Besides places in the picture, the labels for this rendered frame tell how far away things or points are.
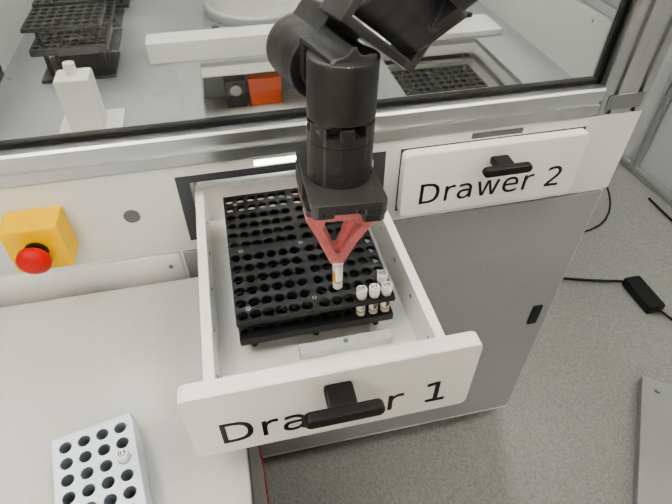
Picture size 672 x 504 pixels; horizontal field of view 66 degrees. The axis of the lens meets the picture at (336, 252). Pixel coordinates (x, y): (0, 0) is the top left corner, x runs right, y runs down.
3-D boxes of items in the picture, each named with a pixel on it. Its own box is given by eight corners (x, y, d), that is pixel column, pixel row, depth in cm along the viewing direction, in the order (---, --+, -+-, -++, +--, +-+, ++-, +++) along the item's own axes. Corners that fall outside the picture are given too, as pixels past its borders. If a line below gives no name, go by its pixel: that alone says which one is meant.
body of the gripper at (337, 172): (311, 226, 43) (311, 145, 38) (295, 164, 50) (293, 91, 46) (387, 219, 44) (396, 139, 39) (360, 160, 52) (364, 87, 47)
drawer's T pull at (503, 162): (532, 172, 75) (534, 164, 74) (483, 179, 74) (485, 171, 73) (520, 159, 77) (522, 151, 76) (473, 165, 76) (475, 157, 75)
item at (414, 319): (447, 384, 57) (455, 352, 53) (211, 431, 53) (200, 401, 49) (357, 176, 85) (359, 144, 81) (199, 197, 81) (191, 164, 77)
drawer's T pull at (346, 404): (385, 415, 48) (386, 407, 47) (305, 431, 46) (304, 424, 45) (375, 381, 50) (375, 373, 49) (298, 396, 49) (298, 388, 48)
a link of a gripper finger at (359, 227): (306, 280, 50) (305, 198, 44) (296, 236, 55) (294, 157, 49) (375, 273, 51) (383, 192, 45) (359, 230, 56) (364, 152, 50)
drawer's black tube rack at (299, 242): (391, 332, 62) (395, 296, 58) (243, 358, 59) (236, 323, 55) (347, 215, 78) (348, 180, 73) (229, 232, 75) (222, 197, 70)
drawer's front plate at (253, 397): (465, 402, 57) (484, 343, 50) (198, 458, 53) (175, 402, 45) (459, 389, 59) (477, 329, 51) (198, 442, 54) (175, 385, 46)
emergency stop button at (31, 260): (55, 275, 66) (43, 252, 63) (22, 280, 66) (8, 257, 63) (59, 258, 68) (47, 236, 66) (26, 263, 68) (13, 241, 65)
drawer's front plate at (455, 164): (568, 192, 85) (592, 133, 77) (399, 217, 80) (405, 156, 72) (563, 185, 86) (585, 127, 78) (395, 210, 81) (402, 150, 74)
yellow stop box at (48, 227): (75, 269, 69) (55, 228, 64) (17, 277, 68) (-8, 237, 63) (80, 243, 73) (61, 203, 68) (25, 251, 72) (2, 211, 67)
